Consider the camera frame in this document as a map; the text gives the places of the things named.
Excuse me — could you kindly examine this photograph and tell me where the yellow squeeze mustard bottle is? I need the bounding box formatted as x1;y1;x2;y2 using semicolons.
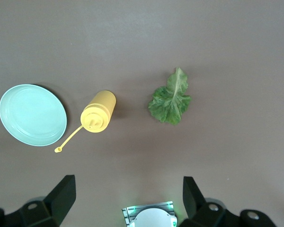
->
54;90;117;154

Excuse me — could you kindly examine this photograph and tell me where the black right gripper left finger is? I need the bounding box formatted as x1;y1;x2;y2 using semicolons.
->
0;175;76;227

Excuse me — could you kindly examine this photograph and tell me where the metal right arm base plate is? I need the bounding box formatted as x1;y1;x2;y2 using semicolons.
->
122;201;176;227

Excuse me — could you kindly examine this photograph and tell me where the mint green plate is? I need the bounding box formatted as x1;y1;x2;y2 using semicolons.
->
0;84;68;147

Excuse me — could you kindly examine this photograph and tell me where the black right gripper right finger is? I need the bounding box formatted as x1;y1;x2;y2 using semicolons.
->
179;176;275;227

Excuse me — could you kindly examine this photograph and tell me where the green lettuce leaf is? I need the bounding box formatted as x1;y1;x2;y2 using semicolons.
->
148;67;192;126

